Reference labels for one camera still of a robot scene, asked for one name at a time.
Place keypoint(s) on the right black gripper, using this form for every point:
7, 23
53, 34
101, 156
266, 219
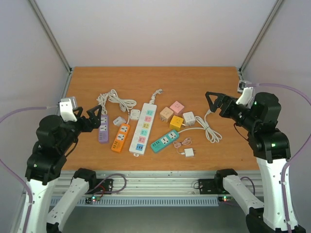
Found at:
224, 104

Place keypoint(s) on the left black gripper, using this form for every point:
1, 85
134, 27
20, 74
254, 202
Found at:
89, 126

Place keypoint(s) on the pink cube socket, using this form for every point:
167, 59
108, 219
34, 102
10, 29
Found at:
177, 108

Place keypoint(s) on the yellow cube socket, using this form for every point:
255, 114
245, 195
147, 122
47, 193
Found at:
176, 123

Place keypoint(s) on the beige cube socket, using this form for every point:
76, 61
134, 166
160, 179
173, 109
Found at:
166, 114

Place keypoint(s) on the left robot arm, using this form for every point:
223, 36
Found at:
57, 135

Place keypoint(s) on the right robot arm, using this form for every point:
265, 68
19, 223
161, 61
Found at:
271, 148

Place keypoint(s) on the white plug of long strip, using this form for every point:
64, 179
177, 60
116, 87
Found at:
153, 97

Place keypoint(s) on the purple power strip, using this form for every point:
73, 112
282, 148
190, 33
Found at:
103, 130

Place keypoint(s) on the white cube socket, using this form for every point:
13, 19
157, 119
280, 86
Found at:
189, 118

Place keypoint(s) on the small white USB charger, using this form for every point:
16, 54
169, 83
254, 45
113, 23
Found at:
118, 121

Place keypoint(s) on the orange power strip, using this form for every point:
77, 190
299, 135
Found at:
120, 138

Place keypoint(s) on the white flat adapter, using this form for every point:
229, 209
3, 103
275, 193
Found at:
135, 114

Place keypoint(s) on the teal power strip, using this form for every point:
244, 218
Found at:
164, 141

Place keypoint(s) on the long white power strip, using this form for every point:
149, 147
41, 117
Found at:
143, 130

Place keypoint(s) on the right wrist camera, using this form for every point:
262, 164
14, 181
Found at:
246, 90

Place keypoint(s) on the white charger with pink cable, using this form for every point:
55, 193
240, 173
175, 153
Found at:
188, 152

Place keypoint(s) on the aluminium rail frame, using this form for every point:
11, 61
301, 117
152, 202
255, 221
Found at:
157, 183

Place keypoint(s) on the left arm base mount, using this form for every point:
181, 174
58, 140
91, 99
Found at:
106, 187

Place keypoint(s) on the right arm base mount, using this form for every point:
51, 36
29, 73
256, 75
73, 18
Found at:
207, 187

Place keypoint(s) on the grey slotted cable duct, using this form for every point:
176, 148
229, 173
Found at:
150, 202

